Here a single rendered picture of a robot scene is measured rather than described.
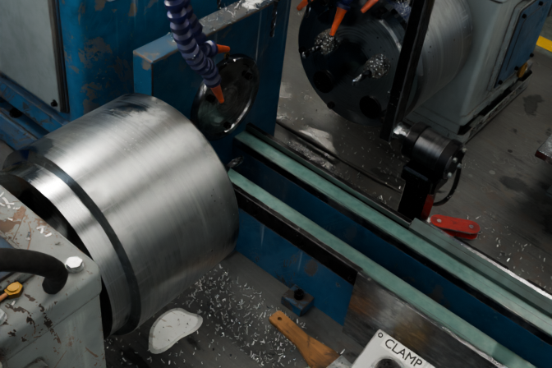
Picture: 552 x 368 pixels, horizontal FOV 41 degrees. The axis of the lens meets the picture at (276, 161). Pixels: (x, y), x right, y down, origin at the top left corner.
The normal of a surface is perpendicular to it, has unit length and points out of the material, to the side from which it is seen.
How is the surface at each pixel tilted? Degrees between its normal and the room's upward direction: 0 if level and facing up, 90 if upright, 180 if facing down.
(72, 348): 89
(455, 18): 50
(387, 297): 90
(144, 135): 9
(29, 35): 90
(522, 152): 0
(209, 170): 43
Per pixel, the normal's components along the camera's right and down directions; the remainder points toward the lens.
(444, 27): 0.68, -0.05
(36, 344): 0.77, 0.47
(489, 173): 0.10, -0.76
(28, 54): -0.64, 0.45
